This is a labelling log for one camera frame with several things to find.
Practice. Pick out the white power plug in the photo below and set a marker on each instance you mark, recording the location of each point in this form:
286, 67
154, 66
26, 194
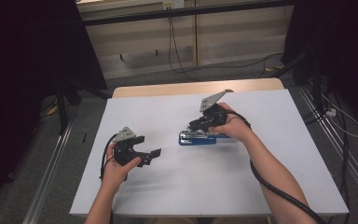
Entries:
331, 112

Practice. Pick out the black metal stand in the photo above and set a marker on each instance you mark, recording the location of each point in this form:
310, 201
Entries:
63, 102

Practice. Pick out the aluminium floor rail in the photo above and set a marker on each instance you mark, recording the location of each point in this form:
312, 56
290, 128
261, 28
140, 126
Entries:
48, 177
338, 149

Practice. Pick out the black curtain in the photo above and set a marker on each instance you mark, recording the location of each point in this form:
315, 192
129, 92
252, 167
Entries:
28, 77
338, 46

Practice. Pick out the blue stapler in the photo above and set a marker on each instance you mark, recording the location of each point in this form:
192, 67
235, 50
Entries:
195, 140

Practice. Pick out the white wall socket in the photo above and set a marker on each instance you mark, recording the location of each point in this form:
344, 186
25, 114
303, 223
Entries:
173, 3

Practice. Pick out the person's right hand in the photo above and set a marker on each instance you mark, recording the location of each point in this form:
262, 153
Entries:
236, 127

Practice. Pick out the black horizontal metal bar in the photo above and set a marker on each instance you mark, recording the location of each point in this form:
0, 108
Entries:
183, 12

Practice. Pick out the white table cover board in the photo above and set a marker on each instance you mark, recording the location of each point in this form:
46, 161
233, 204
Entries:
199, 180

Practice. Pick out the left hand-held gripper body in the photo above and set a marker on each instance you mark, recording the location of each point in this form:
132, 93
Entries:
124, 152

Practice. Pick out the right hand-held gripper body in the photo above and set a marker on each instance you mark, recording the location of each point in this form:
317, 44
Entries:
216, 115

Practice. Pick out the person's left hand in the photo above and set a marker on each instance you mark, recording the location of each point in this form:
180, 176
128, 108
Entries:
115, 175

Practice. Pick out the light wooden table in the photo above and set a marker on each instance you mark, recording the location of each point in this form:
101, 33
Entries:
167, 88

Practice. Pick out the yellow floor tape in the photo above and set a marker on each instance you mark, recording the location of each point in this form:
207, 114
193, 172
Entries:
52, 110

